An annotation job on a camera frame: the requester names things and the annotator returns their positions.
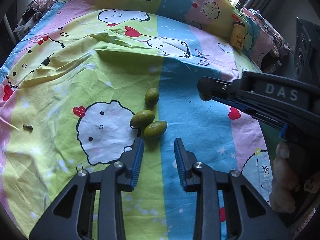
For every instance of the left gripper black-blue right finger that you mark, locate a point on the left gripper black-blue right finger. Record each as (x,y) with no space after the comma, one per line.
(248,216)

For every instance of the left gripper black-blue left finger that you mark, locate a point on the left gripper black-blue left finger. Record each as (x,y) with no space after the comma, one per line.
(70,215)

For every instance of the green olive pair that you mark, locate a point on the green olive pair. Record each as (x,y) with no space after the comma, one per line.
(151,97)
(204,97)

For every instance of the person's right hand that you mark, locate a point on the person's right hand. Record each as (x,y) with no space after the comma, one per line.
(284,182)

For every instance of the pile of pink clothes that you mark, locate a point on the pile of pink clothes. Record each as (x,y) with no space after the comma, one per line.
(262,38)

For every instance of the small yellow bear bottle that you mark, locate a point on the small yellow bear bottle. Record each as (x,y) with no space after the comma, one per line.
(238,35)

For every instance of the small dark fruit stem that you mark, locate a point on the small dark fruit stem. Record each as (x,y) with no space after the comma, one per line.
(28,127)

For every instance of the green olive behind pear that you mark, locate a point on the green olive behind pear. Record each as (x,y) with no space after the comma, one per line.
(155,129)

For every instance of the green olive near tomatoes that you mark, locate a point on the green olive near tomatoes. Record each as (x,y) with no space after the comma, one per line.
(142,118)

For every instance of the colourful cartoon bed sheet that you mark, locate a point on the colourful cartoon bed sheet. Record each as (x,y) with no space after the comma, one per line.
(80,75)

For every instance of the pink cloth bundle left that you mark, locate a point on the pink cloth bundle left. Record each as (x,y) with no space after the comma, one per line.
(42,5)

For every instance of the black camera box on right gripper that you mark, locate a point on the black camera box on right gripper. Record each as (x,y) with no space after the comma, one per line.
(306,55)

